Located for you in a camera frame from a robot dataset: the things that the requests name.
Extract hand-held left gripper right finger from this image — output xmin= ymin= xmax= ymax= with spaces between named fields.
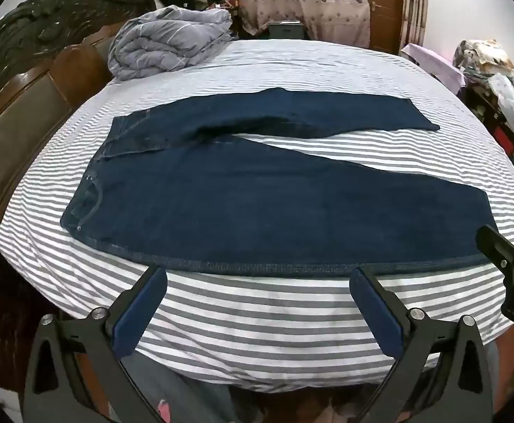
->
xmin=348 ymin=266 xmax=493 ymax=423

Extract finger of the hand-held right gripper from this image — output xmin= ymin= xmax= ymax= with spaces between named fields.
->
xmin=476 ymin=225 xmax=514 ymax=280

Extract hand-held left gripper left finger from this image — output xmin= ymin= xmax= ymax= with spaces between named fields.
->
xmin=23 ymin=266 xmax=169 ymax=423

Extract dark blue denim pants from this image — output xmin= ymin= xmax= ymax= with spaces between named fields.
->
xmin=60 ymin=88 xmax=497 ymax=278

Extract grey white striped bed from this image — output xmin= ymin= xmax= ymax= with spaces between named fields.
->
xmin=0 ymin=39 xmax=514 ymax=395

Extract person's grey clothed legs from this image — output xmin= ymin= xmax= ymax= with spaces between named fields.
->
xmin=120 ymin=352 xmax=262 ymax=423

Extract dark wooden shelf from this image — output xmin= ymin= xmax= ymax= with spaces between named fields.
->
xmin=459 ymin=77 xmax=514 ymax=195

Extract floral cloth pile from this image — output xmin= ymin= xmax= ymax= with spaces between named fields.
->
xmin=454 ymin=39 xmax=514 ymax=82

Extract carved wooden headboard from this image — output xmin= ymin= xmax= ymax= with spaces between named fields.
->
xmin=0 ymin=0 xmax=157 ymax=247

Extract brown wooden door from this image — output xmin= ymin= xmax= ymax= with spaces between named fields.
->
xmin=368 ymin=0 xmax=405 ymax=54

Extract grey folded comforter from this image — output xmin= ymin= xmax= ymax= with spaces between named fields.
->
xmin=108 ymin=5 xmax=233 ymax=82

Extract black box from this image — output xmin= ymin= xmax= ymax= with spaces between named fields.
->
xmin=269 ymin=20 xmax=305 ymax=40

